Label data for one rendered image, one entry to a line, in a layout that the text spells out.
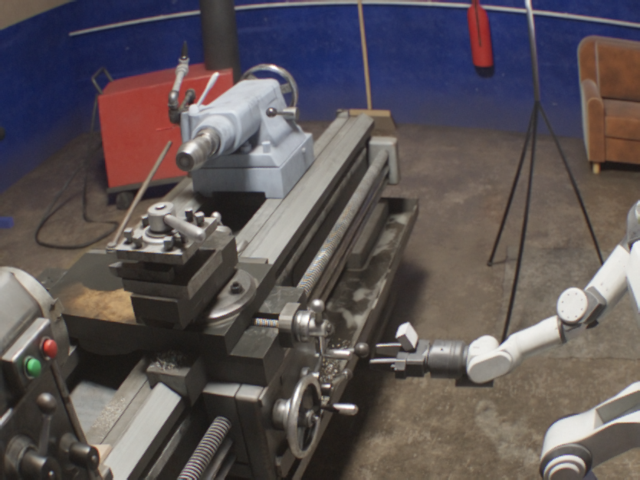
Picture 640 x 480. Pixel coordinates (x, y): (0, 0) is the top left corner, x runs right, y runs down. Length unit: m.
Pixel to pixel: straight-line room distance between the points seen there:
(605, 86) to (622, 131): 0.46
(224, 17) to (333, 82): 1.56
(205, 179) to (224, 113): 0.31
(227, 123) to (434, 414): 1.27
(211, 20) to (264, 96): 2.17
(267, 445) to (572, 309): 0.76
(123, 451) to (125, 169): 3.48
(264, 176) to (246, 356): 0.93
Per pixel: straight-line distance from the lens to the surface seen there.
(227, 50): 4.73
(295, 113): 2.65
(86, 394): 1.95
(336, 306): 2.79
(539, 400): 2.94
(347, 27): 5.83
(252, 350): 1.73
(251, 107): 2.47
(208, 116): 2.41
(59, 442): 1.23
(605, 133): 5.04
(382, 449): 2.75
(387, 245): 3.17
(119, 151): 4.85
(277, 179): 2.52
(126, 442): 1.57
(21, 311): 1.16
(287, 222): 2.36
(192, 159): 2.21
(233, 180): 2.57
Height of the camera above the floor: 1.81
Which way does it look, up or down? 26 degrees down
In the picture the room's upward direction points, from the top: 6 degrees counter-clockwise
